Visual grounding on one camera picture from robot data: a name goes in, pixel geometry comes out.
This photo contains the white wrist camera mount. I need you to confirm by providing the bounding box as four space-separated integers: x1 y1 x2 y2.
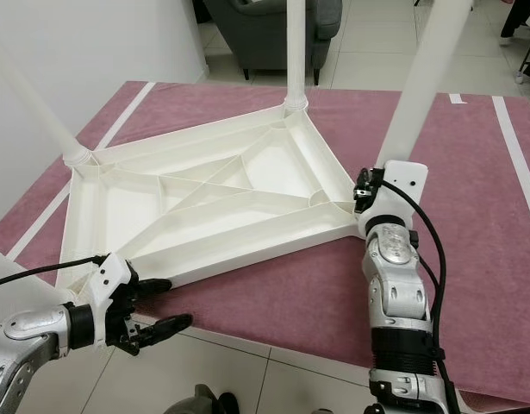
88 253 140 346
358 160 429 234

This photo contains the clothes rack with garments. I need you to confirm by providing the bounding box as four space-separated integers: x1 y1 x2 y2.
502 0 530 83

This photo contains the dark grey armchair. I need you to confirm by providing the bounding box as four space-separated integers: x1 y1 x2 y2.
204 0 343 83

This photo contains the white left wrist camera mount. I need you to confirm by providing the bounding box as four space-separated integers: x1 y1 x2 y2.
88 253 140 346

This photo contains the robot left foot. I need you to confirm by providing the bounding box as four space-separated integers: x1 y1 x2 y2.
165 384 240 414

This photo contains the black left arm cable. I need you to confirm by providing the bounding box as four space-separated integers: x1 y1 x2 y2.
0 254 110 290

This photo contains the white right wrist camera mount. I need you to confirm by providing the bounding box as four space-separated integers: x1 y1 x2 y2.
358 160 429 234

